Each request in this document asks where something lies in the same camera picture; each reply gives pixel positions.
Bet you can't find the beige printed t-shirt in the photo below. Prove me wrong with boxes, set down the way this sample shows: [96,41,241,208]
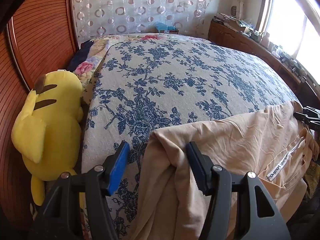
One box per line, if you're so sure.
[131,101,319,239]

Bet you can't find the wooden sideboard cabinet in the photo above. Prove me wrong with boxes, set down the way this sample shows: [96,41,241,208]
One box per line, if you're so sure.
[208,20,319,108]

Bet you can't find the window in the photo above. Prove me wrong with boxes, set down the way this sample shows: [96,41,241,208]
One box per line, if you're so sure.
[257,0,319,78]

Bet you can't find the yellow plush toy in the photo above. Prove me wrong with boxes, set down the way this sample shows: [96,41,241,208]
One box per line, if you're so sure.
[11,70,84,206]

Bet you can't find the clutter on sideboard top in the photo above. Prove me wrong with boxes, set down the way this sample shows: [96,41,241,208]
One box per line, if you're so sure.
[212,13,311,82]

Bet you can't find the floral bed quilt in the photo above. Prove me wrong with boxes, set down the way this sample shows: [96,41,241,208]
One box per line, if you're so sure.
[71,34,296,239]

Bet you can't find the blue item at headboard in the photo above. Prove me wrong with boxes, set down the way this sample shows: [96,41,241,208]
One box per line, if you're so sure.
[155,22,178,34]

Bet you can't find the wooden slatted wardrobe door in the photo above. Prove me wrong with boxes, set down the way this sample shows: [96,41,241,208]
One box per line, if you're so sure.
[1,0,78,228]

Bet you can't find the white circle-patterned curtain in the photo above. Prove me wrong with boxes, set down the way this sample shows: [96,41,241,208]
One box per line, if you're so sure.
[69,0,235,41]

